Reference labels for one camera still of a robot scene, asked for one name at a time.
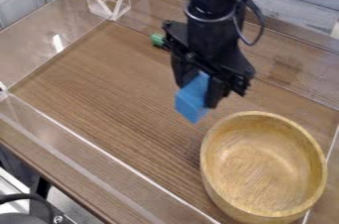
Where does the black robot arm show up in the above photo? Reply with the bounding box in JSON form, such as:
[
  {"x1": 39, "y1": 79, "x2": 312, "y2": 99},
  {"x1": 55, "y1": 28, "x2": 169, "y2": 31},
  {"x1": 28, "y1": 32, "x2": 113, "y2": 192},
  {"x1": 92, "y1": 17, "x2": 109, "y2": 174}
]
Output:
[{"x1": 163, "y1": 0, "x2": 264, "y2": 108}]

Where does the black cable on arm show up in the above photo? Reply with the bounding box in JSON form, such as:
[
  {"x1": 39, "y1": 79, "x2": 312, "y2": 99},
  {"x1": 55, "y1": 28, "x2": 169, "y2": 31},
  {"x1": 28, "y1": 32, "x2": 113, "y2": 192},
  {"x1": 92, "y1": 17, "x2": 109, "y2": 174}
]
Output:
[{"x1": 232, "y1": 0, "x2": 267, "y2": 48}]

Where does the green Expo marker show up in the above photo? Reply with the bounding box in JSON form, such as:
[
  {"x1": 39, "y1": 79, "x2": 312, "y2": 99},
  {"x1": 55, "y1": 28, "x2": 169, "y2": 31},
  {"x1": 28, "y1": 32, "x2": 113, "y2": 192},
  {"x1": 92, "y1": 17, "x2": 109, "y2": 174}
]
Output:
[{"x1": 151, "y1": 34, "x2": 165, "y2": 48}]

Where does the clear acrylic corner bracket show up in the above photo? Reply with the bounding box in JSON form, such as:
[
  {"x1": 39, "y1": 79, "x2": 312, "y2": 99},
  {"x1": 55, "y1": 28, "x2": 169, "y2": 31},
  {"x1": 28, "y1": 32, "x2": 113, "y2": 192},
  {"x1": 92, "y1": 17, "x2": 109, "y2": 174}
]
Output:
[{"x1": 85, "y1": 0, "x2": 131, "y2": 22}]

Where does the blue rectangular block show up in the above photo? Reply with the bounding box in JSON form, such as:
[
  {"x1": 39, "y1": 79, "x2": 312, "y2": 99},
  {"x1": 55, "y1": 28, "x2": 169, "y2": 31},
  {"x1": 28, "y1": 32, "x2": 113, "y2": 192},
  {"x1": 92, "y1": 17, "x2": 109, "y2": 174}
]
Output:
[{"x1": 175, "y1": 72, "x2": 209, "y2": 124}]

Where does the brown wooden bowl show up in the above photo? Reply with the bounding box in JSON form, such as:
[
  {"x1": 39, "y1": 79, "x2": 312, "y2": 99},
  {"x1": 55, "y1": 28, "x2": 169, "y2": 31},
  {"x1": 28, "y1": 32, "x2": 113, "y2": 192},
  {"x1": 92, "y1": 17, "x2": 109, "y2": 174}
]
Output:
[{"x1": 200, "y1": 111, "x2": 327, "y2": 224}]

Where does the black cable lower left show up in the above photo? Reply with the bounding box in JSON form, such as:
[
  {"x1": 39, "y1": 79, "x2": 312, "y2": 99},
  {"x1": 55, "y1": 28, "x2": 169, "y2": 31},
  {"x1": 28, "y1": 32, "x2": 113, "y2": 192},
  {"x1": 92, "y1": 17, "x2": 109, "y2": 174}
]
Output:
[{"x1": 0, "y1": 193, "x2": 59, "y2": 224}]

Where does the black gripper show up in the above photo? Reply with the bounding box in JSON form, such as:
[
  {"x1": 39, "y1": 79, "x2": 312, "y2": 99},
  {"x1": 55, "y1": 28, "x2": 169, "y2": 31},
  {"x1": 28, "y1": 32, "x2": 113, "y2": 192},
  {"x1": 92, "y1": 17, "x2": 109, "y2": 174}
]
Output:
[{"x1": 161, "y1": 7, "x2": 255, "y2": 109}]

